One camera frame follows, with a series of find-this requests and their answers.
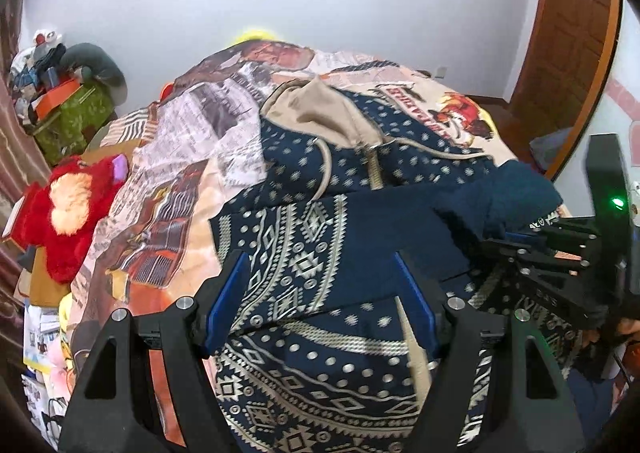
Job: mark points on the white red plush toy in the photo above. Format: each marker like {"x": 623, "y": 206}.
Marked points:
{"x": 47, "y": 36}

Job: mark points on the stack of printed boxes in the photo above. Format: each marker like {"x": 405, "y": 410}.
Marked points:
{"x": 42, "y": 358}

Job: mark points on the striped maroon curtain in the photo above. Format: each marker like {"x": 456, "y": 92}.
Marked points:
{"x": 12, "y": 158}

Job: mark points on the grey blue cloth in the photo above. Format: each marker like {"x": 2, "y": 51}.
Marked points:
{"x": 557, "y": 150}

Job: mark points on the wooden door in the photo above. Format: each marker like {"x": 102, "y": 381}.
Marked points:
{"x": 565, "y": 48}

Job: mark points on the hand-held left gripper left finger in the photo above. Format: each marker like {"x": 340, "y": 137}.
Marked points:
{"x": 227, "y": 294}

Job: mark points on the pile of clutter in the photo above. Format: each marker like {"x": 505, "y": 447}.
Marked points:
{"x": 35, "y": 78}

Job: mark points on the green patterned bag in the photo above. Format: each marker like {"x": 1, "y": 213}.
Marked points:
{"x": 75, "y": 120}

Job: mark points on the grey plush pillow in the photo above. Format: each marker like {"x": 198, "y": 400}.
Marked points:
{"x": 102, "y": 63}

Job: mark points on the navy patterned hoodie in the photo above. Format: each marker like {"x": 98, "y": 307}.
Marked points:
{"x": 360, "y": 228}

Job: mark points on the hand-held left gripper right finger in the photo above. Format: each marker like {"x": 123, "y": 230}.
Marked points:
{"x": 416, "y": 294}

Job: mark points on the printed blanket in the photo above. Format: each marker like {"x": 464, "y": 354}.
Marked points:
{"x": 200, "y": 133}

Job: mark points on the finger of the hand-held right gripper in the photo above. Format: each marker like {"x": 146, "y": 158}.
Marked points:
{"x": 540, "y": 239}
{"x": 555, "y": 290}

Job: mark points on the yellow plush toy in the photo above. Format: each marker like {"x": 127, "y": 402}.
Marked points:
{"x": 252, "y": 36}

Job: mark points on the orange box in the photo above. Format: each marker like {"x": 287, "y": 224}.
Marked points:
{"x": 55, "y": 95}

